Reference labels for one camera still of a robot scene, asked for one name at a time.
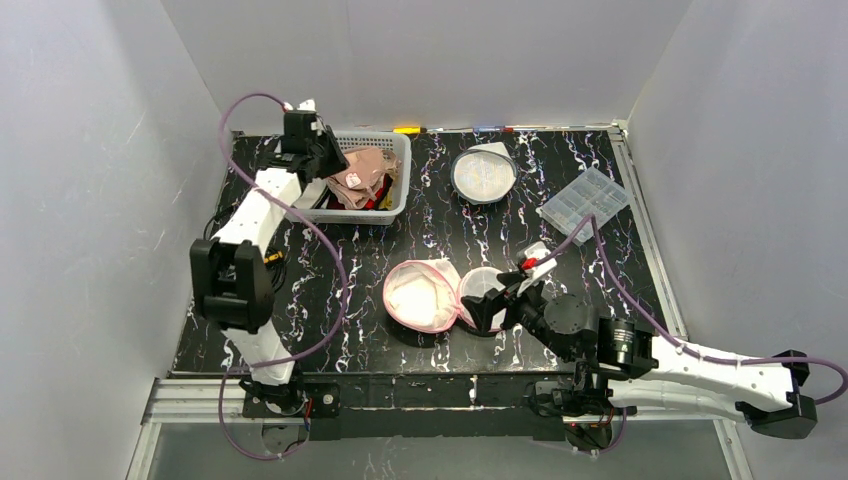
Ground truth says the beige pink bra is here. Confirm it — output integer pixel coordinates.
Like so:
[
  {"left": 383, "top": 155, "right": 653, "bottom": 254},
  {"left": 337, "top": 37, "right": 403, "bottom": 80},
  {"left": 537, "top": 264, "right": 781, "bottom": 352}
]
[{"left": 326, "top": 147, "right": 399, "bottom": 210}]

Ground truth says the bright red bra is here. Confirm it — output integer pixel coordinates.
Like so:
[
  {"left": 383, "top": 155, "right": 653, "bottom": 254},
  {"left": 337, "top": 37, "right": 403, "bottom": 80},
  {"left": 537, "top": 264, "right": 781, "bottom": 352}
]
[{"left": 371, "top": 186, "right": 392, "bottom": 211}]

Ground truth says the white pink-trim laundry bag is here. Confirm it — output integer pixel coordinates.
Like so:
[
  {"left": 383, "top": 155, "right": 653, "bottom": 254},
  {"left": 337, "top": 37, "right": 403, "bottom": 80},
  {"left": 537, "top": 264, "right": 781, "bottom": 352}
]
[{"left": 382, "top": 259, "right": 505, "bottom": 335}]

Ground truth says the black bra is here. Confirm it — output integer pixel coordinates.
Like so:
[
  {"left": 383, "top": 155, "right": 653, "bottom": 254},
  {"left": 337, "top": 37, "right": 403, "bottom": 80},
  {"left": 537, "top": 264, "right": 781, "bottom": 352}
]
[{"left": 292, "top": 179, "right": 330, "bottom": 210}]

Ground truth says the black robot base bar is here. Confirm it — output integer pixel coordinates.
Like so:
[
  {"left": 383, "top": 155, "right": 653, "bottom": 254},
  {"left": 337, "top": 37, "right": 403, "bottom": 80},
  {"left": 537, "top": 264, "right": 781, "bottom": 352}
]
[{"left": 241, "top": 374, "right": 614, "bottom": 452}]

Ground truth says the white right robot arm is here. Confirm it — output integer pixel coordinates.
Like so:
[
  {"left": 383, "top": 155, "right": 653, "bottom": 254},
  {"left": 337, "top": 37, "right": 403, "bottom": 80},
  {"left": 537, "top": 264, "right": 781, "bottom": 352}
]
[{"left": 461, "top": 286, "right": 818, "bottom": 439}]

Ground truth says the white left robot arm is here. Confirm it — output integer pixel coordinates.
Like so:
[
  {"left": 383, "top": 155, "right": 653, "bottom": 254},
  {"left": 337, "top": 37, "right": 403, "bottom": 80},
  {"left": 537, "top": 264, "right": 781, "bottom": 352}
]
[{"left": 189, "top": 110, "right": 348, "bottom": 387}]

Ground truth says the white plastic basket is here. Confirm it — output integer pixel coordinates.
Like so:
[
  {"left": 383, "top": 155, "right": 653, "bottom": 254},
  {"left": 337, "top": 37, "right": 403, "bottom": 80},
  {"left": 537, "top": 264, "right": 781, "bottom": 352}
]
[{"left": 292, "top": 130, "right": 412, "bottom": 226}]

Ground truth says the clear plastic parts box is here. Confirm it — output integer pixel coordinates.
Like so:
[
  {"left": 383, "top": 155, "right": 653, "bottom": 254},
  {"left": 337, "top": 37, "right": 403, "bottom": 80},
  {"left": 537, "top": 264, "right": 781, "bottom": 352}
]
[{"left": 535, "top": 167, "right": 632, "bottom": 240}]

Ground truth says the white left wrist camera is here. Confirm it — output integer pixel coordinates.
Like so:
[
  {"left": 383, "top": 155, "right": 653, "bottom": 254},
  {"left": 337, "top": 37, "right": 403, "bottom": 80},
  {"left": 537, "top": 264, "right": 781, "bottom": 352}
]
[{"left": 282, "top": 98, "right": 317, "bottom": 113}]

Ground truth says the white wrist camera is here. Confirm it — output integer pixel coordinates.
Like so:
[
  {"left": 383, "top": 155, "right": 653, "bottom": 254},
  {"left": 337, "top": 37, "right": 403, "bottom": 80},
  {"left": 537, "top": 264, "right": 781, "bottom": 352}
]
[
  {"left": 282, "top": 98, "right": 317, "bottom": 113},
  {"left": 517, "top": 241, "right": 557, "bottom": 295}
]

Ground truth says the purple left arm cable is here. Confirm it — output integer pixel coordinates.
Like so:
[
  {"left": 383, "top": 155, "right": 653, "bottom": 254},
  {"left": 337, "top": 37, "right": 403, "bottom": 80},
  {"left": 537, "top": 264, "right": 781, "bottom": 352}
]
[{"left": 217, "top": 92, "right": 352, "bottom": 462}]

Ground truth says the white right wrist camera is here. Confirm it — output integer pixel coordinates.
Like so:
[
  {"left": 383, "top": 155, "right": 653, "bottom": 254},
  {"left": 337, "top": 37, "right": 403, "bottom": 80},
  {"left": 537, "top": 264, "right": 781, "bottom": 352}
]
[{"left": 517, "top": 241, "right": 557, "bottom": 295}]

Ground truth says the black coiled cable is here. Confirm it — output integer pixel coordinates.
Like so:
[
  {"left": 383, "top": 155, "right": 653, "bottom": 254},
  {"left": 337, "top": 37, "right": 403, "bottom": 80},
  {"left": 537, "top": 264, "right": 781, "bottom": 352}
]
[{"left": 201, "top": 205, "right": 287, "bottom": 293}]

